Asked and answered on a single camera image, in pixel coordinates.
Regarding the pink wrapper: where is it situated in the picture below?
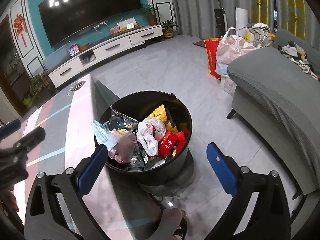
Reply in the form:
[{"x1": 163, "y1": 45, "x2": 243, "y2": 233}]
[{"x1": 108, "y1": 133, "x2": 137, "y2": 164}]

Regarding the clear blue printed bag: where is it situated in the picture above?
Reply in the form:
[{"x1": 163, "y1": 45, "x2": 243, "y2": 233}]
[{"x1": 91, "y1": 107, "x2": 138, "y2": 151}]

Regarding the red cigarette box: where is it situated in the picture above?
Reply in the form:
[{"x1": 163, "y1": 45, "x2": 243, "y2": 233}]
[{"x1": 158, "y1": 130, "x2": 189, "y2": 157}]

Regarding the yellow snack bag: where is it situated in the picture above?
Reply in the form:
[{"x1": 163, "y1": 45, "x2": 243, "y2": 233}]
[{"x1": 148, "y1": 104, "x2": 178, "y2": 134}]

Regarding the green snack bag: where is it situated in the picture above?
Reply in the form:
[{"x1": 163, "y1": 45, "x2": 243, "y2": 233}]
[{"x1": 138, "y1": 142, "x2": 165, "y2": 170}]

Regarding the black round trash bin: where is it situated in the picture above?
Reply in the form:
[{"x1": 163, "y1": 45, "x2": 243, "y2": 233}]
[{"x1": 92, "y1": 90, "x2": 194, "y2": 197}]

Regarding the person left hand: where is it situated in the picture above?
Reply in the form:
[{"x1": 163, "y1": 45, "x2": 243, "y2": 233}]
[{"x1": 7, "y1": 185, "x2": 19, "y2": 212}]

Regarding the striped patchwork table cloth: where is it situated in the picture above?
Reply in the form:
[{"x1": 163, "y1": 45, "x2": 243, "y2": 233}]
[{"x1": 14, "y1": 75, "x2": 162, "y2": 239}]

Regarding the green plants left shelf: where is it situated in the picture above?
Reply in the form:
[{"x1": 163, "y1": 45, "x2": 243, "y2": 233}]
[{"x1": 30, "y1": 73, "x2": 54, "y2": 96}]

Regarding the grey sofa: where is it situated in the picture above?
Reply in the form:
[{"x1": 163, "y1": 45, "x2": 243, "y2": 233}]
[{"x1": 228, "y1": 29, "x2": 319, "y2": 195}]

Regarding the red chinese knot decoration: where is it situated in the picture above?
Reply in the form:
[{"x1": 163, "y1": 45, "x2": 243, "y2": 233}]
[{"x1": 14, "y1": 13, "x2": 27, "y2": 48}]

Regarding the white tv cabinet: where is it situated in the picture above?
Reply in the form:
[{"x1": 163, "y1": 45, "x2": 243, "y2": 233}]
[{"x1": 48, "y1": 24, "x2": 163, "y2": 88}]

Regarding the white pink plastic bag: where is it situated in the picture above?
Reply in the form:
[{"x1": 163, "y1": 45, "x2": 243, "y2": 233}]
[{"x1": 215, "y1": 27, "x2": 257, "y2": 76}]

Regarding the red paper shopping bag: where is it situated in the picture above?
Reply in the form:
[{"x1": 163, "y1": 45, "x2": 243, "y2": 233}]
[{"x1": 204, "y1": 38, "x2": 221, "y2": 80}]

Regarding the pile of clothes on sofa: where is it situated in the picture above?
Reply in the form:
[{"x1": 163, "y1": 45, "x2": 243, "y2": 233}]
[{"x1": 277, "y1": 41, "x2": 319, "y2": 81}]

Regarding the large black television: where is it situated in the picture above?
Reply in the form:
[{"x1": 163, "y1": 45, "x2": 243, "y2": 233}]
[{"x1": 39, "y1": 0, "x2": 142, "y2": 47}]

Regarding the black upright vacuum cleaner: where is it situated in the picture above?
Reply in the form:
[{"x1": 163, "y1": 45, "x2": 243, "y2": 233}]
[{"x1": 214, "y1": 0, "x2": 228, "y2": 36}]

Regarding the small potted floor plant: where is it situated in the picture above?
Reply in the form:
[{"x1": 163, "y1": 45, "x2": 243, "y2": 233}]
[{"x1": 161, "y1": 19, "x2": 178, "y2": 39}]

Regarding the grey curtain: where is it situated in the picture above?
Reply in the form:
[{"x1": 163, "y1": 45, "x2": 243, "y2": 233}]
[{"x1": 167, "y1": 0, "x2": 311, "y2": 41}]

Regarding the potted plant by curtain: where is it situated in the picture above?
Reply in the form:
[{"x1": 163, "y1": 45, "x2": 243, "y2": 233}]
[{"x1": 141, "y1": 4, "x2": 158, "y2": 26}]

